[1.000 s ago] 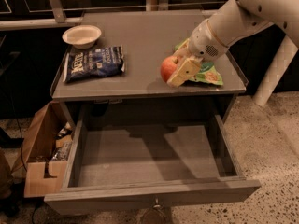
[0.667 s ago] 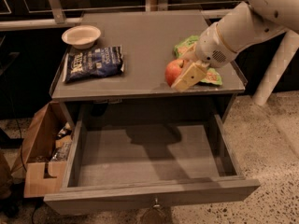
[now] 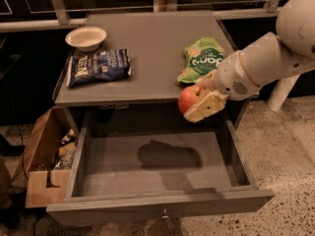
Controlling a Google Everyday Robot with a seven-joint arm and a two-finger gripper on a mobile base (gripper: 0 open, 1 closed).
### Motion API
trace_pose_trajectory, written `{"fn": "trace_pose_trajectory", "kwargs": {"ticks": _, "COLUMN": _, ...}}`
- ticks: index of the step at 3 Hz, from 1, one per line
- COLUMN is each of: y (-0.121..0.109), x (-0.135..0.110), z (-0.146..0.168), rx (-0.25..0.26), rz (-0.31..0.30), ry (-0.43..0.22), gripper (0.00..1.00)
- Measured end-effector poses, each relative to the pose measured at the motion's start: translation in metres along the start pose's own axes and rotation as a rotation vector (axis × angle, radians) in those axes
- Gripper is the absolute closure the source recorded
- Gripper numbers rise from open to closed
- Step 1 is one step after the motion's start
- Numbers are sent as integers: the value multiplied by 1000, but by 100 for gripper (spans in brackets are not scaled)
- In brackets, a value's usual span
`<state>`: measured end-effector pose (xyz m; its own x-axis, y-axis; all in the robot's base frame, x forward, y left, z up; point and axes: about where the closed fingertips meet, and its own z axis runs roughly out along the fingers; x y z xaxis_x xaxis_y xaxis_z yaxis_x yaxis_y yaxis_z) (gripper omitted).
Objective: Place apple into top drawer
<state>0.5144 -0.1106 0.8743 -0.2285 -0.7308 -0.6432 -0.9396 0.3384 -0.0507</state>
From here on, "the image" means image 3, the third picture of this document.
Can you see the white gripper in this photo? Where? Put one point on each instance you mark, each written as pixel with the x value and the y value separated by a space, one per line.
pixel 232 77

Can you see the red apple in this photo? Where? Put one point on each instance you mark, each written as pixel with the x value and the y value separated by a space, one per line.
pixel 188 97

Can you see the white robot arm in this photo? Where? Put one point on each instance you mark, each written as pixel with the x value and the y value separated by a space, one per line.
pixel 287 52

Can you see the grey cabinet with top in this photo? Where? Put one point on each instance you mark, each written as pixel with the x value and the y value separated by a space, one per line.
pixel 146 101

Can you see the open grey top drawer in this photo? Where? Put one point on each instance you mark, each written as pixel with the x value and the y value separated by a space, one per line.
pixel 121 176

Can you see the green snack bag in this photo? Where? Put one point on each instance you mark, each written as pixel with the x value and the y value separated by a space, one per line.
pixel 202 56

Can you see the white table leg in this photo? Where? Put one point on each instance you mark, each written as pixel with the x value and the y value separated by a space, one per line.
pixel 281 92

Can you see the blue chip bag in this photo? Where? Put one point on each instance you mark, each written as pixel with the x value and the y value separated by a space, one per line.
pixel 98 66

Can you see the white paper bowl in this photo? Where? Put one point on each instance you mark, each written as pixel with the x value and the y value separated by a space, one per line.
pixel 86 39

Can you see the snack packets in box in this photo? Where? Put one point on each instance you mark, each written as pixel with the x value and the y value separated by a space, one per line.
pixel 66 152

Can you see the metal window railing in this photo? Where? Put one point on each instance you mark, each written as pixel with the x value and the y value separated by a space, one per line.
pixel 23 15

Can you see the wooden side box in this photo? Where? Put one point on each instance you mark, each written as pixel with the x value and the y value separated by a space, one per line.
pixel 45 184

